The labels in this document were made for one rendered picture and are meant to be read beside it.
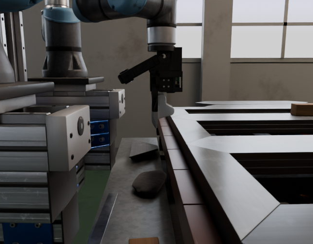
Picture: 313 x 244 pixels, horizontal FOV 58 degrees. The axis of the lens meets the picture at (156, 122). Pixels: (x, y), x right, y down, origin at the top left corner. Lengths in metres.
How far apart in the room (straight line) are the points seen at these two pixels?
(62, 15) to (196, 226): 0.77
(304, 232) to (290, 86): 3.33
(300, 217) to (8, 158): 0.44
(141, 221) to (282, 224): 0.43
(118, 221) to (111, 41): 2.86
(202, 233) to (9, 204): 0.31
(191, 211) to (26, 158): 0.28
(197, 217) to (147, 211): 0.34
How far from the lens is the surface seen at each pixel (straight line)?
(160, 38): 0.71
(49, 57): 1.00
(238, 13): 3.52
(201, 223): 0.47
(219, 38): 3.26
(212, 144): 0.78
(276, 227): 0.41
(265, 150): 0.75
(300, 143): 0.86
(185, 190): 0.58
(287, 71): 3.67
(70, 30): 1.00
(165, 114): 0.73
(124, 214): 0.80
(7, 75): 0.55
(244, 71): 3.51
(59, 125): 0.46
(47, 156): 0.48
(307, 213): 0.46
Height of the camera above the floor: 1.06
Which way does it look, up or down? 10 degrees down
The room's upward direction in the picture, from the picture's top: straight up
